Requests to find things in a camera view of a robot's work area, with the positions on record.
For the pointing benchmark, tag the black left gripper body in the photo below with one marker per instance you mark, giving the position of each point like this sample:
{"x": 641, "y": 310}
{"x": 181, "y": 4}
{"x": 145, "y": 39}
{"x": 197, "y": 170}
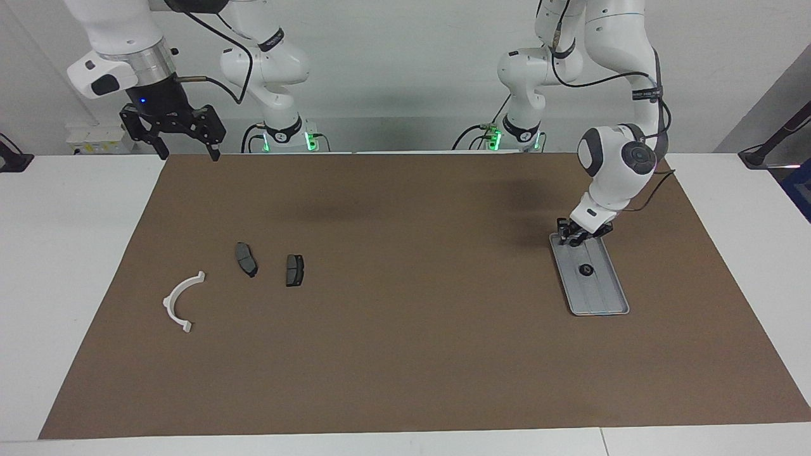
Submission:
{"x": 599, "y": 229}

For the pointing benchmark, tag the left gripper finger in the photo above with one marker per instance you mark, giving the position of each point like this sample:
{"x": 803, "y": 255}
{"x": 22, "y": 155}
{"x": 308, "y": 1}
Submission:
{"x": 578, "y": 239}
{"x": 563, "y": 229}

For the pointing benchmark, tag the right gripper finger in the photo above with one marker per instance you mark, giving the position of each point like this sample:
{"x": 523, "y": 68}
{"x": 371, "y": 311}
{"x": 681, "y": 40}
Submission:
{"x": 138, "y": 125}
{"x": 212, "y": 126}

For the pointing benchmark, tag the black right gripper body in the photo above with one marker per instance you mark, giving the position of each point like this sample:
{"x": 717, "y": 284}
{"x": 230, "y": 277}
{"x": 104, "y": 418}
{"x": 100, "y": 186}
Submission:
{"x": 161, "y": 104}

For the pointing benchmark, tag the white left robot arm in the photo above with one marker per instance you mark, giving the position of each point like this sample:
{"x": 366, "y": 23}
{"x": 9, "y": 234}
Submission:
{"x": 618, "y": 183}

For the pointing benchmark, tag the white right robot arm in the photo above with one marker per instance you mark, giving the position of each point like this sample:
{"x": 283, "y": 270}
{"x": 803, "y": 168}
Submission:
{"x": 120, "y": 38}

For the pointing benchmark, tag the silver metal tray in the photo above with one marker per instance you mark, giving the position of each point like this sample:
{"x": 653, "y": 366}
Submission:
{"x": 602, "y": 291}

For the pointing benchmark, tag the white power strip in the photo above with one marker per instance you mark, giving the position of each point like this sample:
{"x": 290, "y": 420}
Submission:
{"x": 98, "y": 139}

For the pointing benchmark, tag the black stand foot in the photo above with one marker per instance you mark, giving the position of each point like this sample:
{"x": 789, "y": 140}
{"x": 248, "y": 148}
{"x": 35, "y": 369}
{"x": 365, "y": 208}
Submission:
{"x": 12, "y": 161}

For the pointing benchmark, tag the long dark brake pad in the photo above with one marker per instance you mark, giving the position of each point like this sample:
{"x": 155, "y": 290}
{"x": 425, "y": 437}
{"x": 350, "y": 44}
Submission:
{"x": 246, "y": 259}

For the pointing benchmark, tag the short dark brake pad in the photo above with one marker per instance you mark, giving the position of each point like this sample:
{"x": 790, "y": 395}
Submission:
{"x": 294, "y": 270}

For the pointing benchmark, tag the black angled stand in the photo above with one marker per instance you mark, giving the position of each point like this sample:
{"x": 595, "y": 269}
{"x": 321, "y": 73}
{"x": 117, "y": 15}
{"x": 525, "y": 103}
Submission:
{"x": 766, "y": 155}

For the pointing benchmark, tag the brown table mat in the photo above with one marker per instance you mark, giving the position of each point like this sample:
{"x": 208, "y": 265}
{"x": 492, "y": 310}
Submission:
{"x": 405, "y": 354}

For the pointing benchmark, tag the blue crate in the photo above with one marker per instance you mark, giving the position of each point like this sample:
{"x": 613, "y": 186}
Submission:
{"x": 799, "y": 190}

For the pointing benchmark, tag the white semicircular plastic bracket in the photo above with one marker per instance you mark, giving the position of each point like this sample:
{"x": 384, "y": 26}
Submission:
{"x": 168, "y": 301}

